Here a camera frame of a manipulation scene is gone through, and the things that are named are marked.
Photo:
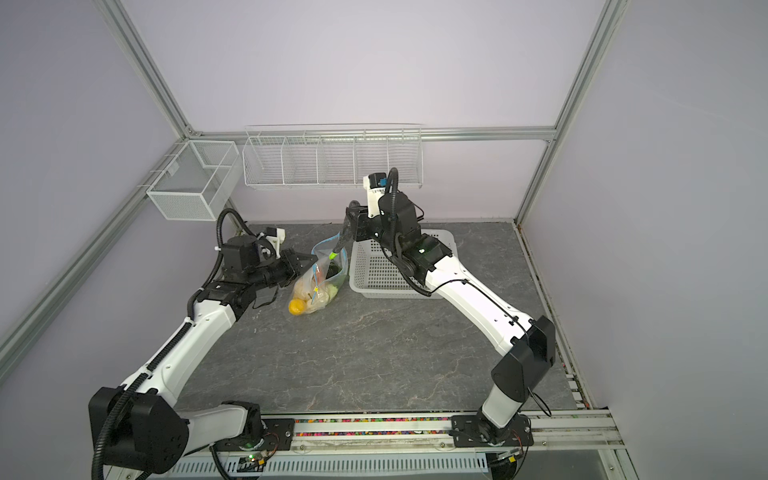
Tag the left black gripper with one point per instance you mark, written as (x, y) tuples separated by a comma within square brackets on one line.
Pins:
[(290, 259)]

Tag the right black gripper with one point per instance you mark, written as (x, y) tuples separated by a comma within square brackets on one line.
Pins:
[(364, 226)]

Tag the clear zip top bag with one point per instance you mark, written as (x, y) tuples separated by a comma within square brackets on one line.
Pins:
[(321, 283)]

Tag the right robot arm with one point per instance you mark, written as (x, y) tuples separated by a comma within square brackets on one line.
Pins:
[(526, 345)]

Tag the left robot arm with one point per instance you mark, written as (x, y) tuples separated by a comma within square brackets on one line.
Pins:
[(154, 389)]

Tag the white vent grille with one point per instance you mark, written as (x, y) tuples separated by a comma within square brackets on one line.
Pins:
[(358, 466)]

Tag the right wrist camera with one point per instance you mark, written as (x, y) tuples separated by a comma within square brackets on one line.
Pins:
[(375, 187)]

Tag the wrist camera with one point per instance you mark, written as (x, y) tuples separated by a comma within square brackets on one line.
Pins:
[(375, 187), (276, 237)]

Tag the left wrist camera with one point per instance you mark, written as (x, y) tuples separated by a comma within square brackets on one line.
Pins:
[(276, 237)]

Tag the white wire wall rack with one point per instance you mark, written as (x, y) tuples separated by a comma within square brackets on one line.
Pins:
[(330, 155)]

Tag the white mesh wall box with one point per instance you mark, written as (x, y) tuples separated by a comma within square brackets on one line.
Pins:
[(198, 180)]

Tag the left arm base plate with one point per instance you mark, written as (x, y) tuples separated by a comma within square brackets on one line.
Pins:
[(276, 436)]

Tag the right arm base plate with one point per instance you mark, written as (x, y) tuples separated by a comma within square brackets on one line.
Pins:
[(475, 431)]

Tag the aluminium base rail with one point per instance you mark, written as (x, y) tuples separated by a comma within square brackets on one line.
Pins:
[(372, 429)]

